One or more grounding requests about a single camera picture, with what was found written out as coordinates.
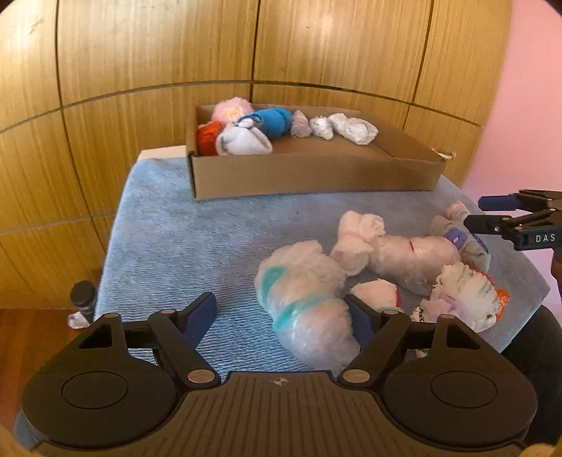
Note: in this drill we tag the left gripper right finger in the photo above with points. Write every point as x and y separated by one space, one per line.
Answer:
382 338

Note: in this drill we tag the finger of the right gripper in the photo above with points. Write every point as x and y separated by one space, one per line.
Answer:
524 200
501 224

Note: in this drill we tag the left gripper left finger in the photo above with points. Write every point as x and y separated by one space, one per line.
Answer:
177 335

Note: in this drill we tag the white red-pattern sock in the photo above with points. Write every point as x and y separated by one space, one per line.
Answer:
378 294

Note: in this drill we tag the grey sock blue pattern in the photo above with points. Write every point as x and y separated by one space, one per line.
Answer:
472 250

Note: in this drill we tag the pale pink long sock roll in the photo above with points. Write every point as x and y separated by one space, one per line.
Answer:
413 263

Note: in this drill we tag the orange sock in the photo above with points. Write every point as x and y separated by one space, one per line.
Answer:
206 136
503 296

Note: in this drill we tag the fluffy white lilac sock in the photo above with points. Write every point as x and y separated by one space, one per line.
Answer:
462 292

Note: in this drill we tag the fluffy white teal-band sock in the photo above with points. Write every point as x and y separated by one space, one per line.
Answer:
300 286

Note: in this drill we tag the white pink knotted sock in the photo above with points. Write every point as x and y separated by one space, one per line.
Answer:
355 233

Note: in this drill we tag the blue towel mat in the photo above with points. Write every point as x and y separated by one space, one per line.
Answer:
105 395

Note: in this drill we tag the dark bottle on floor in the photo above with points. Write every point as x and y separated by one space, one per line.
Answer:
83 296

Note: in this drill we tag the white long sock roll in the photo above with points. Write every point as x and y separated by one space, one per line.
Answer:
359 131

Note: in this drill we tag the brown cardboard box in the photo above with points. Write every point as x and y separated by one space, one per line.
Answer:
393 161

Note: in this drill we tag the orange sock in box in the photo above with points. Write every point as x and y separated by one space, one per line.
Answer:
206 136

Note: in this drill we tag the white blue sock bundle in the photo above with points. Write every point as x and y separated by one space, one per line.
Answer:
243 138

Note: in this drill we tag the white patterned small sock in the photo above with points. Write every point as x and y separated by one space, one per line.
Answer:
321 127

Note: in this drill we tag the lilac sock roll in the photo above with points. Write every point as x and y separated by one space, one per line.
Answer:
299 127

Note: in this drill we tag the fluffy pink sock ball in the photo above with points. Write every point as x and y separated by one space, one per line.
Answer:
231 110

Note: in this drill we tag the blue ribbed sock roll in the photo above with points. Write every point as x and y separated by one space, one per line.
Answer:
273 122

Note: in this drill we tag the silver drawer handle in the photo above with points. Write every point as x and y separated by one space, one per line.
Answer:
445 155

